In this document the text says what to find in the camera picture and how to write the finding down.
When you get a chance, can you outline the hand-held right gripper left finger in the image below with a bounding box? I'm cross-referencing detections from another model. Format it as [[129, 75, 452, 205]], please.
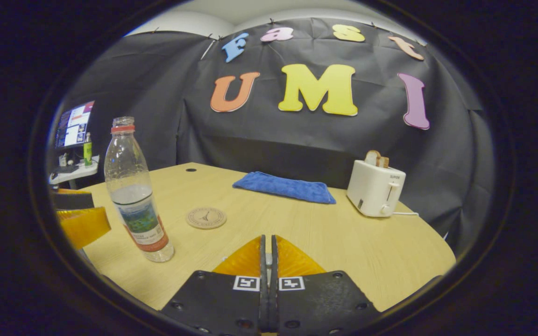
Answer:
[[161, 235, 269, 336]]

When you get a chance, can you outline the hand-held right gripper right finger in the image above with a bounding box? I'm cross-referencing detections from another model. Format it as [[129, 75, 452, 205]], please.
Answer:
[[269, 235, 382, 336]]

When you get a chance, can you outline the clear plastic water bottle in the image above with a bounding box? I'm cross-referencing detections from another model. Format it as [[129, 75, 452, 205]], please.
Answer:
[[104, 117, 175, 263]]

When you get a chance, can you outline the round wooden coaster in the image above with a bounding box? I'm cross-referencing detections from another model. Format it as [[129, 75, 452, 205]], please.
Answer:
[[186, 207, 227, 230]]

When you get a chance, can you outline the white side table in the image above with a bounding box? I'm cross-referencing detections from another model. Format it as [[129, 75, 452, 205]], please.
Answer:
[[49, 156, 100, 186]]

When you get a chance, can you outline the computer monitor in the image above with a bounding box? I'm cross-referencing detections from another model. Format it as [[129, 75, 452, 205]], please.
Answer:
[[55, 101, 96, 150]]

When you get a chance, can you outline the blue towel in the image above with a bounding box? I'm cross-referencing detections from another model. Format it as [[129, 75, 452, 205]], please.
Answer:
[[232, 171, 337, 204]]

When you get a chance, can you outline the white toaster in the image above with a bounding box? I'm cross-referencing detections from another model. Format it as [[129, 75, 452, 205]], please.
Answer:
[[347, 160, 406, 218]]

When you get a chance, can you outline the toasted bread slice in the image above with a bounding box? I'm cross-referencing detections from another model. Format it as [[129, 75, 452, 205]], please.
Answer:
[[365, 150, 389, 168]]

